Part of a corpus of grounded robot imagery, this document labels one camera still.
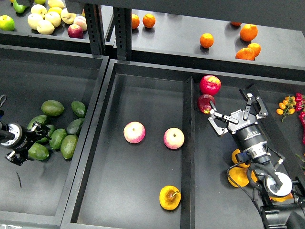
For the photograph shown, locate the black left bin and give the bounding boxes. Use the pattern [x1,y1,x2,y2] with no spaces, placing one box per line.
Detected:
[0,45,109,229]

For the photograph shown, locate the green avocado near arm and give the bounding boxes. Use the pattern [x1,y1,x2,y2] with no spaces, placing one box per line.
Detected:
[66,118,84,135]

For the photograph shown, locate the yellow pear under arm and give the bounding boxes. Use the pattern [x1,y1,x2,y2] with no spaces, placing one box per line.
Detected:
[231,149,250,168]

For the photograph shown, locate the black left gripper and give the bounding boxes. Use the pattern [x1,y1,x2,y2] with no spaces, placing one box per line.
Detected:
[0,121,51,166]

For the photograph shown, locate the orange on shelf middle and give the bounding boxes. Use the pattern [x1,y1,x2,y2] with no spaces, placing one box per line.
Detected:
[200,33,214,48]

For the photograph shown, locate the pale yellow pear front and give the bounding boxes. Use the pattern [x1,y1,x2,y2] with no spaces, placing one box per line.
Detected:
[36,20,55,35]

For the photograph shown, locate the pale yellow pear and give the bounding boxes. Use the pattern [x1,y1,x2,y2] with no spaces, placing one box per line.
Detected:
[27,13,43,30]
[45,11,61,28]
[36,20,55,35]
[61,8,77,24]

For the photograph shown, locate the black bin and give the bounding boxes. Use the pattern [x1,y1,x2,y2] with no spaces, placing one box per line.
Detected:
[0,45,109,229]
[60,59,305,229]

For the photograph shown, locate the orange on shelf front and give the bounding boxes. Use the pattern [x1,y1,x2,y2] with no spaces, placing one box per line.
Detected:
[235,48,255,61]

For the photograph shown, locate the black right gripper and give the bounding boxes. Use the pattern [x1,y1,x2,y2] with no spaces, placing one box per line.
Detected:
[208,88,270,165]

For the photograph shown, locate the red chili peppers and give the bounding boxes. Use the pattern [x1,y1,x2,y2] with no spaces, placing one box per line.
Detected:
[295,93,305,144]

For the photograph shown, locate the black shelf post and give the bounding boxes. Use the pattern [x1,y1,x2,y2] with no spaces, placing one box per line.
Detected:
[84,3,106,55]

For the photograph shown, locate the green apple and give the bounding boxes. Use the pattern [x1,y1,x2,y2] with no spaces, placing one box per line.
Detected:
[0,15,15,31]

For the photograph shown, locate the dark red shelf apple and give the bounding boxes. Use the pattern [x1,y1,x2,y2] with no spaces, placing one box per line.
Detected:
[68,24,83,39]

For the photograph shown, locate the green avocado top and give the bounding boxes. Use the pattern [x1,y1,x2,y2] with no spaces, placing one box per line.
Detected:
[41,100,65,116]

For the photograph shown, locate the orange on shelf left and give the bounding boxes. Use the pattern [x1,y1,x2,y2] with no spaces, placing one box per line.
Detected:
[132,14,140,30]

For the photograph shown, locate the pink apple left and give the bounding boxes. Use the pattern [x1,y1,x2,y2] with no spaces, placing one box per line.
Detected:
[123,121,146,144]

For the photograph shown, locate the pale yellow pear right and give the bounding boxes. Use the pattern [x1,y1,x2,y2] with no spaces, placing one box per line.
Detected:
[61,8,77,24]

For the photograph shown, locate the orange on shelf right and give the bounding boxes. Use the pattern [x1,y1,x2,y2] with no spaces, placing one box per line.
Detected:
[247,43,261,57]

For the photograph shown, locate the yellow pear in bin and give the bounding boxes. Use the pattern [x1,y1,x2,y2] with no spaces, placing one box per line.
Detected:
[227,167,250,187]

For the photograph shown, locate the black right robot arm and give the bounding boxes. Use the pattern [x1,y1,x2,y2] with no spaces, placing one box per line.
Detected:
[208,89,305,229]

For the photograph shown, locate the dark avocado far left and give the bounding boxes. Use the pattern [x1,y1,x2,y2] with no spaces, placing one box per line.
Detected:
[36,124,55,144]

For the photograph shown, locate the pink apple right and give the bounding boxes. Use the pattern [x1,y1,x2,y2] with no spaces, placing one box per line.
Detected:
[163,127,184,150]

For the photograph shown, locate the black centre bin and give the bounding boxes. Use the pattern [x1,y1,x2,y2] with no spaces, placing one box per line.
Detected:
[60,59,305,229]

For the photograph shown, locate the pale yellow pear left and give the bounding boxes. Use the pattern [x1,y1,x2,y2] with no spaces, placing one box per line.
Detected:
[27,13,43,30]

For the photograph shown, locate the pink peach on shelf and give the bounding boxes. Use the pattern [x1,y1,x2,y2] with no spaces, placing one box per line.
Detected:
[73,16,87,31]

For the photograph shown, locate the bright red apple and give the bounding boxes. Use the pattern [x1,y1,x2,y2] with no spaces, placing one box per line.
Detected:
[199,75,222,96]

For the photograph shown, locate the pink apple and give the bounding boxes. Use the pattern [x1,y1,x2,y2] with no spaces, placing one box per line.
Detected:
[123,121,146,144]
[163,127,184,150]

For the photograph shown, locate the cherry tomato bunch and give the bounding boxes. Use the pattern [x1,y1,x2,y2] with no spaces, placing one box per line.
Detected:
[276,96,296,122]

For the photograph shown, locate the large orange on shelf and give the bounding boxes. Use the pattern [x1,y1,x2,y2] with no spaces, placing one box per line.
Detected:
[240,24,258,42]

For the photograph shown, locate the small dark avocado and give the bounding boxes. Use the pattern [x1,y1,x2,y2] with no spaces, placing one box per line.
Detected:
[71,101,87,118]

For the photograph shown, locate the pale yellow pear centre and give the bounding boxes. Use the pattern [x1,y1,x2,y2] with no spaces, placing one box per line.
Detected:
[45,11,61,28]

